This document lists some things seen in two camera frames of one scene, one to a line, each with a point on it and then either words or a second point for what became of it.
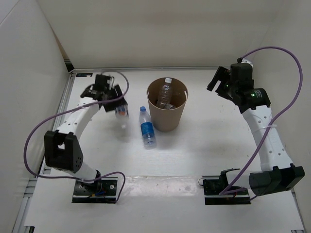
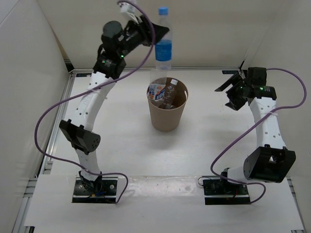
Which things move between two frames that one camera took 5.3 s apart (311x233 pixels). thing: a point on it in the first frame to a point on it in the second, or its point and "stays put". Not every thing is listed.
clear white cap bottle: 164,94 to 169,97
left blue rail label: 83,74 stays put
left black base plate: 101,191 stays put
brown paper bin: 165,120 stays put
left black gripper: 111,107 to 145,29
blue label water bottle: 147,129 to 164,46
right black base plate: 214,185 stays put
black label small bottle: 168,106 stays put
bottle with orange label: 122,118 to 158,78
